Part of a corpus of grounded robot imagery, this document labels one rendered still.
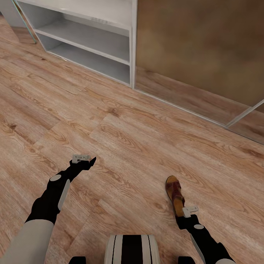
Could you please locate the robot trunk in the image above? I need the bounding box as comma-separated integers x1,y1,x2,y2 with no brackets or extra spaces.
104,235,160,264

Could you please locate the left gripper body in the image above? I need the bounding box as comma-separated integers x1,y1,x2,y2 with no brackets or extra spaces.
69,160,90,176

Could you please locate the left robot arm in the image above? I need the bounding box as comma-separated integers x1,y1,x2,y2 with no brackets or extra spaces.
0,154,96,264

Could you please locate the sandal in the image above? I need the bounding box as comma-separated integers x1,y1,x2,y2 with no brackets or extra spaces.
166,176,185,217

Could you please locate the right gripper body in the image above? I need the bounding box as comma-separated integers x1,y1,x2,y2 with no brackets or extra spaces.
176,214,199,230

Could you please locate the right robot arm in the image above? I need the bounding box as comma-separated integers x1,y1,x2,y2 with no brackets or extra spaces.
176,205,236,264

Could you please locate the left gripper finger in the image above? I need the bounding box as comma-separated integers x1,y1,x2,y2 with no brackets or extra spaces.
89,157,96,167

